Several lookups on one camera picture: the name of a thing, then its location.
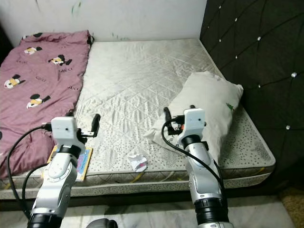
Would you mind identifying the brown floor mat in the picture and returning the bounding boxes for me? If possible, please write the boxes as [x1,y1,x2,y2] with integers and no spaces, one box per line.
[279,186,304,228]

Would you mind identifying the white quilted mattress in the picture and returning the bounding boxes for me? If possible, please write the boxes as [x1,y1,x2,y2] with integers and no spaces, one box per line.
[0,39,276,199]

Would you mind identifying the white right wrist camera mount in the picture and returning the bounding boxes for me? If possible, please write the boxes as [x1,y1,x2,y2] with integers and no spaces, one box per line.
[183,108,206,139]

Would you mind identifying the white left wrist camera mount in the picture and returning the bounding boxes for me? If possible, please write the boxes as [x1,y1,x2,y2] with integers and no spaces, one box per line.
[51,116,82,146]

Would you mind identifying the pink cartoon print blanket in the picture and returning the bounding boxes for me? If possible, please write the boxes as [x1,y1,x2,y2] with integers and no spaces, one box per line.
[0,31,93,180]

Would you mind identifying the colourful children's book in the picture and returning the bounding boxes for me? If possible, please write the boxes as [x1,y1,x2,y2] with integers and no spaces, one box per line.
[41,145,93,182]

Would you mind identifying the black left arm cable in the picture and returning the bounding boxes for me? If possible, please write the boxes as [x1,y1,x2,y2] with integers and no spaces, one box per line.
[6,123,53,220]

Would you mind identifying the grey left robot leg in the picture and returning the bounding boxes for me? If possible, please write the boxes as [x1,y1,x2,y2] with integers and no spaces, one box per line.
[86,218,118,228]

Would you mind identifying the black tufted headboard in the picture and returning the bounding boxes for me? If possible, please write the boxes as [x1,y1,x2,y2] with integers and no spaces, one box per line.
[199,0,304,190]

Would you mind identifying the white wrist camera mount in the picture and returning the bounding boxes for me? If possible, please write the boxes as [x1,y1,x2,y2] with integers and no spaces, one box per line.
[183,108,206,139]
[51,116,82,146]

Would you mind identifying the white paper wrapper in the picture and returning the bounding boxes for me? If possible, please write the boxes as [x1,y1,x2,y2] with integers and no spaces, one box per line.
[127,153,149,172]

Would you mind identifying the beige pillow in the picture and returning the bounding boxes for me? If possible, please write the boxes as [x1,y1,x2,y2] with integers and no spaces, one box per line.
[145,71,244,164]

